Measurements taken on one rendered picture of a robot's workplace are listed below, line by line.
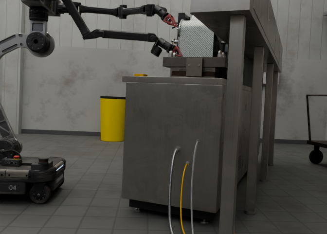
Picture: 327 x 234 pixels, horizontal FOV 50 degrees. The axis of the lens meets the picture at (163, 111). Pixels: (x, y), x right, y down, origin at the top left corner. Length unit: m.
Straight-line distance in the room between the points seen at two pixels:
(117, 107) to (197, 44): 3.50
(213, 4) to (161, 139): 0.98
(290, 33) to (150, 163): 5.25
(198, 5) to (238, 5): 0.17
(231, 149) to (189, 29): 1.12
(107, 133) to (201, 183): 3.79
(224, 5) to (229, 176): 0.73
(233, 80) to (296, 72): 5.50
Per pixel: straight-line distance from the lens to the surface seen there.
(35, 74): 6.70
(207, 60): 2.16
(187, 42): 2.42
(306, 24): 7.21
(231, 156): 1.55
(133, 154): 2.27
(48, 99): 6.63
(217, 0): 1.53
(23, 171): 2.55
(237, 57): 1.54
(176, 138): 2.15
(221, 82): 2.07
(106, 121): 5.77
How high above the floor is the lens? 0.78
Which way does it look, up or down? 2 degrees down
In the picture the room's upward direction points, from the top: 3 degrees clockwise
